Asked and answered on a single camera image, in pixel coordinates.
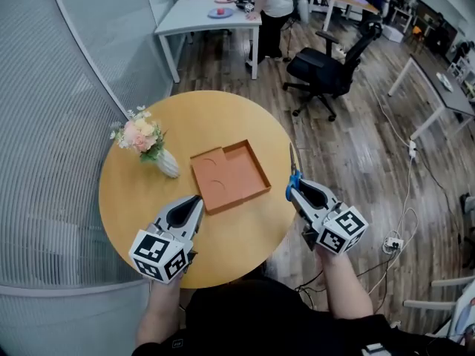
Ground white flat object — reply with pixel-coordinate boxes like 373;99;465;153
436;71;454;92

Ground round wooden table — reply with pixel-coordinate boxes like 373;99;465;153
98;90;298;289

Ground person's black shirt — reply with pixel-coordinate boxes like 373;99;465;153
131;278;465;356

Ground dark-top white-legged table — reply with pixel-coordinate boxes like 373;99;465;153
387;53;475;142

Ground blue plate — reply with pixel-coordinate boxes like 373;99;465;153
206;7;235;19

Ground white side table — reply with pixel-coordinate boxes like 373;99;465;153
402;276;475;348

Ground white box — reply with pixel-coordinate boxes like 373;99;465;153
381;24;405;44

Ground pink flower bouquet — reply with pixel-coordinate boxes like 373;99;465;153
109;105;168;163

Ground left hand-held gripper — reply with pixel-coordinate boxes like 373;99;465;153
128;194;206;285

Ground white ribbed vase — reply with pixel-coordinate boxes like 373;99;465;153
155;148;181;179

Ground orange tray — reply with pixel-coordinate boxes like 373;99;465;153
189;139;272;216

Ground person's left forearm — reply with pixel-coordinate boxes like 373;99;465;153
135;278;185;346

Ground black office chair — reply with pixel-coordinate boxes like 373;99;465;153
281;20;383;122

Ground white cable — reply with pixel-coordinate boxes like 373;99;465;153
385;156;419;243

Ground blue-handled scissors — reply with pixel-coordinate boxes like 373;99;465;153
284;142;305;202

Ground white rectangular table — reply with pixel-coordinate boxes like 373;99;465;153
154;0;263;85

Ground person's right forearm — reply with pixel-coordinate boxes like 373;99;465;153
314;248;374;320

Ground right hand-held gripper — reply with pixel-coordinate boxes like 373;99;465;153
289;179;370;255

